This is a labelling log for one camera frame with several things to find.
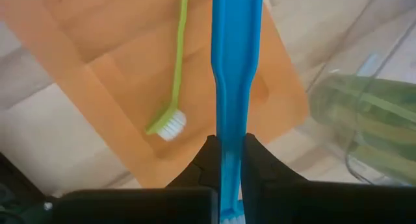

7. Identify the blue dish brush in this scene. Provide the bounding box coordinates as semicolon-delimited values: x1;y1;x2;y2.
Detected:
210;0;265;224

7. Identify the clear yellow soap pump bottle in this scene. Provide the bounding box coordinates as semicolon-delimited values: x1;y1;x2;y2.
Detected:
307;73;416;186

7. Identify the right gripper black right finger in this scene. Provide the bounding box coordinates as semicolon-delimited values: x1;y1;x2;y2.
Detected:
242;133;416;224

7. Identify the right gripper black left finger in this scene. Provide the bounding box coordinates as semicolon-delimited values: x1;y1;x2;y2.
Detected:
53;134;222;224

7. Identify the green dish brush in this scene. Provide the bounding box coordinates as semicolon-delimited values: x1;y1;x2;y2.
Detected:
145;0;190;142

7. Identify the orange translucent mat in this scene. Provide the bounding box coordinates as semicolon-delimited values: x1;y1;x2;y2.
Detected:
0;0;309;190

